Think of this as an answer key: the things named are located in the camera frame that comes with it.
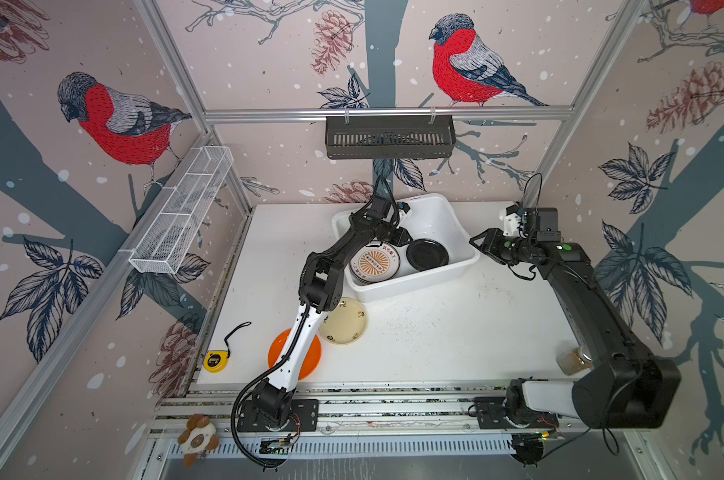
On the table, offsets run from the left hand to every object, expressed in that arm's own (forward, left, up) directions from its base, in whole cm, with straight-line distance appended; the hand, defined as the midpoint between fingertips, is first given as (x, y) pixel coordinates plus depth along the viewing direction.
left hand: (411, 238), depth 102 cm
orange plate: (-39, +31, -7) cm, 50 cm away
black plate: (-3, -6, -5) cm, 8 cm away
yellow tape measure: (-39, +58, -6) cm, 70 cm away
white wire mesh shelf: (-18, +65, +23) cm, 71 cm away
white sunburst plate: (-7, +13, -5) cm, 16 cm away
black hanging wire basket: (+29, +7, +21) cm, 36 cm away
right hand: (-16, -13, +17) cm, 27 cm away
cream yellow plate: (-28, +22, -8) cm, 36 cm away
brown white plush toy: (-56, +55, -4) cm, 79 cm away
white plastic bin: (+9, -10, +1) cm, 13 cm away
